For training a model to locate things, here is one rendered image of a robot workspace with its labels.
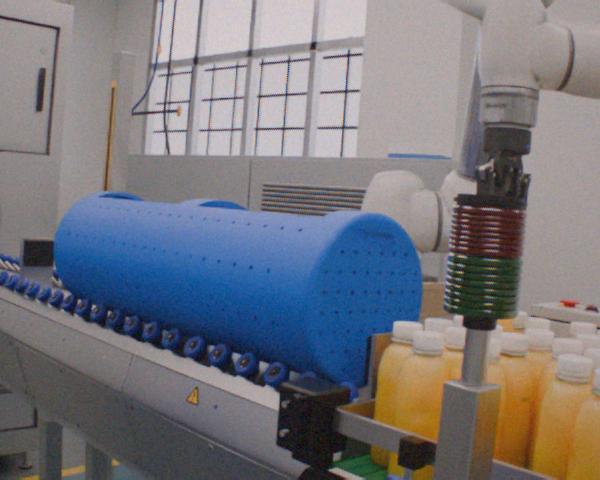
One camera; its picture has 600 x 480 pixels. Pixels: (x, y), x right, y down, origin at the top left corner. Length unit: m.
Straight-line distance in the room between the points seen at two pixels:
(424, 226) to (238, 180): 1.86
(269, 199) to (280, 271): 2.26
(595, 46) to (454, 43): 2.90
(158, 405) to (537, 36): 0.93
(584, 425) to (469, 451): 0.20
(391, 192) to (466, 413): 1.21
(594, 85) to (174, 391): 0.90
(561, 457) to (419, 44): 3.49
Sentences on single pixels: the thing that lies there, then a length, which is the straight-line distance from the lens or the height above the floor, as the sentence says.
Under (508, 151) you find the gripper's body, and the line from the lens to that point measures 1.13.
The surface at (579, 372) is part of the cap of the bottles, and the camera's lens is 0.85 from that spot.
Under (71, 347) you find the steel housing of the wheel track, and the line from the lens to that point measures 1.76.
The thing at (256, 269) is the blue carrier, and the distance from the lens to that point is 1.18.
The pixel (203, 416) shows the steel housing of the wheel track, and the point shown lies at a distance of 1.32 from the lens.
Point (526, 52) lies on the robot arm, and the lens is 1.14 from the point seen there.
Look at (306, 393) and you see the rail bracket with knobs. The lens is 0.96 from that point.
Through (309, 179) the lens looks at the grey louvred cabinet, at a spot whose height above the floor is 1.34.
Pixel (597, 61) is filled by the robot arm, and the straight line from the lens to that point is 1.18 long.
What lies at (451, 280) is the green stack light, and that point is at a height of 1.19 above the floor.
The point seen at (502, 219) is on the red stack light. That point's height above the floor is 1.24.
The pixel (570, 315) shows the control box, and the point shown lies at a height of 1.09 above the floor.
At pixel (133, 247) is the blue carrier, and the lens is 1.49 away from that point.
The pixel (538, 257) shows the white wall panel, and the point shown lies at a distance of 4.02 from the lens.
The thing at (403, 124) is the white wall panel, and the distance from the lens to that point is 4.15.
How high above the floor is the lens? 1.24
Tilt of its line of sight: 3 degrees down
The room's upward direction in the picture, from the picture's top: 4 degrees clockwise
